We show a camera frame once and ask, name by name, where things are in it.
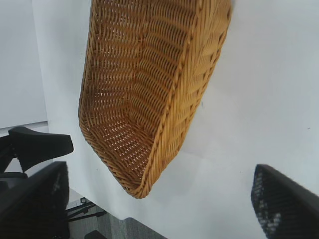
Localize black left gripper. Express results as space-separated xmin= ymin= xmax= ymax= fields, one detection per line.
xmin=0 ymin=126 xmax=75 ymax=180

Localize black stand foot block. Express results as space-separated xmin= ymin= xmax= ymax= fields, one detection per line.
xmin=84 ymin=230 xmax=108 ymax=239

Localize woven wicker basket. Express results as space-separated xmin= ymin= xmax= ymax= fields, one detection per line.
xmin=78 ymin=0 xmax=234 ymax=200

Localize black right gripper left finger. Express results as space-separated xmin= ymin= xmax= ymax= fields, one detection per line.
xmin=0 ymin=161 xmax=71 ymax=239

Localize black metal stand bars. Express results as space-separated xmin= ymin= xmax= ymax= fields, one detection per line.
xmin=65 ymin=198 xmax=107 ymax=223

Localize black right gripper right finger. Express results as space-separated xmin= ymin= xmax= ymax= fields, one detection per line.
xmin=251 ymin=163 xmax=319 ymax=239

